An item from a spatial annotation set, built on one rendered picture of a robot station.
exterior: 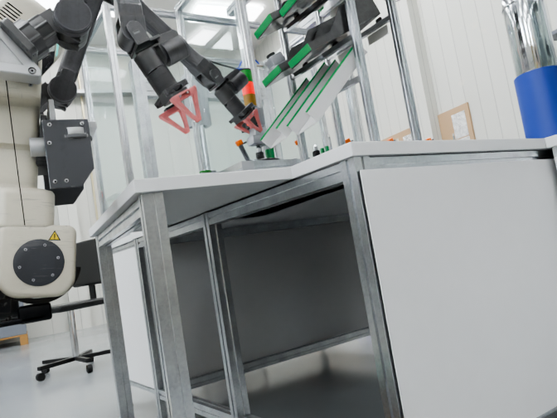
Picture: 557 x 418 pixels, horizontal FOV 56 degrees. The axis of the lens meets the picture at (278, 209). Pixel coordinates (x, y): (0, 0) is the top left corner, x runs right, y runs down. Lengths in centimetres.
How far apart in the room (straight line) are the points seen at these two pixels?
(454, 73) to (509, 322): 553
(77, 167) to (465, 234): 92
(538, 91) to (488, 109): 442
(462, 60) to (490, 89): 55
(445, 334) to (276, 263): 160
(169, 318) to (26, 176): 48
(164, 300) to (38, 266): 30
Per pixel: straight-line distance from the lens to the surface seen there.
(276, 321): 269
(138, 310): 249
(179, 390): 116
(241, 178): 119
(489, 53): 643
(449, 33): 687
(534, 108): 197
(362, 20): 161
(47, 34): 127
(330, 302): 289
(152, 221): 113
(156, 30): 182
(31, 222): 128
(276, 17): 166
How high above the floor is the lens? 65
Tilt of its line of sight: 5 degrees up
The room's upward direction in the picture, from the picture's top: 9 degrees counter-clockwise
